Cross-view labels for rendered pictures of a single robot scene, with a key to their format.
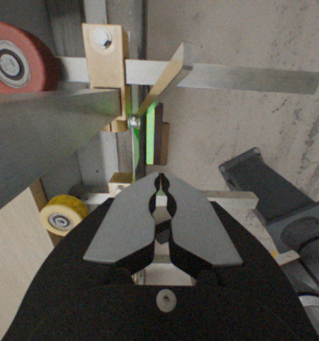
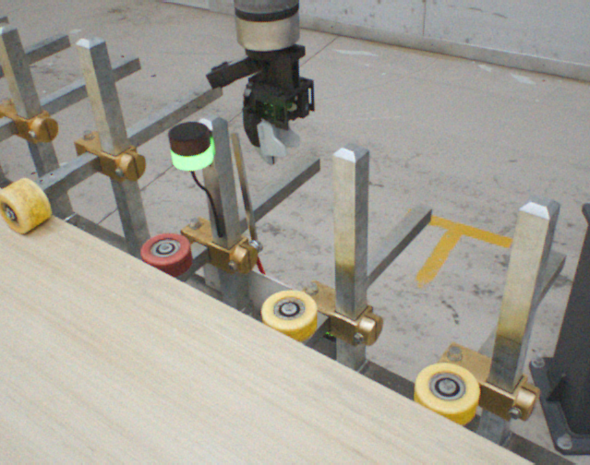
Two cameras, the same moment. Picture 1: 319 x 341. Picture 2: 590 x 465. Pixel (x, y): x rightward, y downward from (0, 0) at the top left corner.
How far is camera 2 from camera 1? 1.12 m
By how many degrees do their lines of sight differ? 71
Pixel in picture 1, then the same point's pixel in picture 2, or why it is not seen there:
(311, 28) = not seen: hidden behind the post
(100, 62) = (204, 232)
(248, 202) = (417, 209)
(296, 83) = (305, 163)
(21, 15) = not seen: hidden behind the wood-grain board
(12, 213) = (242, 348)
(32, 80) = (182, 243)
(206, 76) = (261, 196)
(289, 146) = (556, 310)
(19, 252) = (298, 404)
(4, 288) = not seen: outside the picture
